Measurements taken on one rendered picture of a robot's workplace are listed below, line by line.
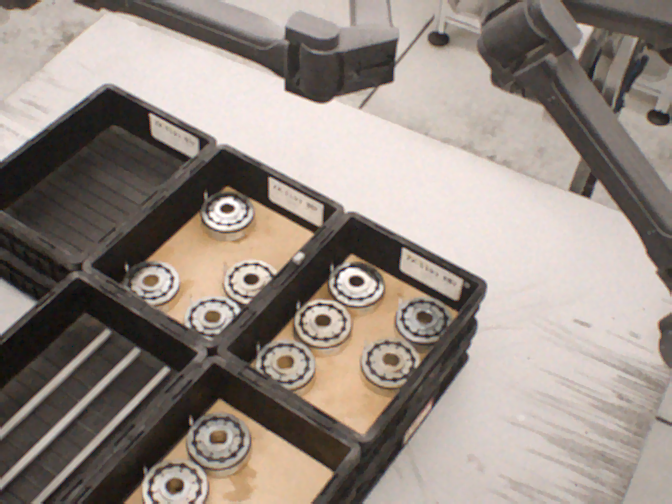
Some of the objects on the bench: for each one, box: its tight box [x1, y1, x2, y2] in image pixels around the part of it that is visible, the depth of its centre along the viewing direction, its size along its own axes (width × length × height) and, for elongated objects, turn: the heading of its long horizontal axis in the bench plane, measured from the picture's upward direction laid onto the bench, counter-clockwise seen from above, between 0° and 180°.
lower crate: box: [351, 324, 478, 504], centre depth 185 cm, size 40×30×12 cm
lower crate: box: [0, 249, 57, 302], centre depth 206 cm, size 40×30×12 cm
